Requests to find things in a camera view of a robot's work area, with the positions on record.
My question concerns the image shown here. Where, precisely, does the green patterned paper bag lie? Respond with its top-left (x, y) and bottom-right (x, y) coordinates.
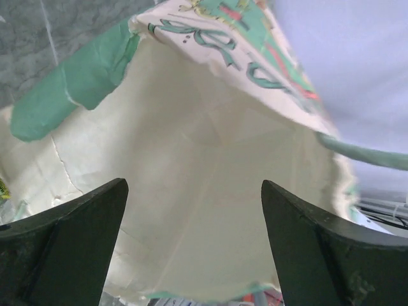
top-left (1, 1), bottom-right (407, 303)

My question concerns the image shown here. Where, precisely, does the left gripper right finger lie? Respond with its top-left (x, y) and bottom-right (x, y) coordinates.
top-left (261, 180), bottom-right (407, 306)

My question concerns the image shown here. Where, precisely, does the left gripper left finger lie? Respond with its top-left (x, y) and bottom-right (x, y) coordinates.
top-left (1, 178), bottom-right (129, 305)

